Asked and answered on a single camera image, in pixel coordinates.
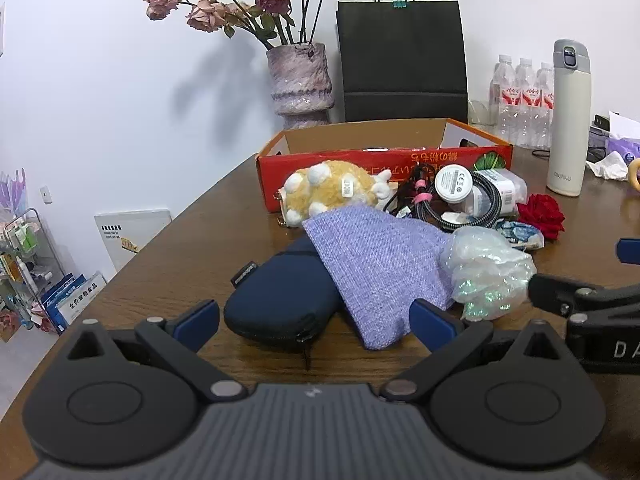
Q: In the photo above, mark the red rose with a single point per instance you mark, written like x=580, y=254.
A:
x=542, y=212

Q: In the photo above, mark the white round jar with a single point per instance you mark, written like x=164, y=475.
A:
x=506, y=185

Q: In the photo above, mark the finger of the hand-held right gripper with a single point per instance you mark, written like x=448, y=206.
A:
x=629, y=251
x=555, y=292

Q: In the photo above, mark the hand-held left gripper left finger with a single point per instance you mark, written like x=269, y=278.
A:
x=197, y=321

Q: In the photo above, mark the blue patterned packet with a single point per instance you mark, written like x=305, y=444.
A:
x=520, y=234

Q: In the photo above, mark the shrink-wrapped water bottle pack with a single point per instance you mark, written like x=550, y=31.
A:
x=522, y=105

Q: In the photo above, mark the red cardboard box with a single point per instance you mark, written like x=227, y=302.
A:
x=325, y=166

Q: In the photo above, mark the crumpled white tissue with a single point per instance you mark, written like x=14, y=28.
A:
x=610, y=166

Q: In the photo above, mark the purple gift bags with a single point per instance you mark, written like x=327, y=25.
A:
x=12, y=195

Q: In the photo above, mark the clear glass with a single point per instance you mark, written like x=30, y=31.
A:
x=480, y=112

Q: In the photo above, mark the purple tissue pack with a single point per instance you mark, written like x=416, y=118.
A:
x=625, y=147

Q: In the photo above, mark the yellow plush toy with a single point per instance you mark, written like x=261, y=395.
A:
x=330, y=185

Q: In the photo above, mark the blue and white boxes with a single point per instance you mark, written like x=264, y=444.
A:
x=75, y=300

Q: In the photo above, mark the white wall outlet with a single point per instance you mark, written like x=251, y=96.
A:
x=46, y=195

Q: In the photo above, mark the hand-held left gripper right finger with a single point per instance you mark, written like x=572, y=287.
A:
x=432, y=324

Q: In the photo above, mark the white paper sheet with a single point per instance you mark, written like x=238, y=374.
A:
x=624, y=124

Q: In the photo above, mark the pink mottled vase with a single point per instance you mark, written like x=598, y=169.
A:
x=300, y=85

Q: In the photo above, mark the iridescent bubble wrap bag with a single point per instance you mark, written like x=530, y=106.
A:
x=480, y=270

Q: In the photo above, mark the black charger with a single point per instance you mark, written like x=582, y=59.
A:
x=601, y=122

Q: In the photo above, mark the purple knitted pouch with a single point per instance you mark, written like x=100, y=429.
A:
x=375, y=265

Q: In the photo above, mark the white thermos bottle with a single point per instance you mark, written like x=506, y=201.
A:
x=567, y=125

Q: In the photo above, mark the dark blue cloth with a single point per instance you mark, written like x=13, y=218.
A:
x=270, y=300

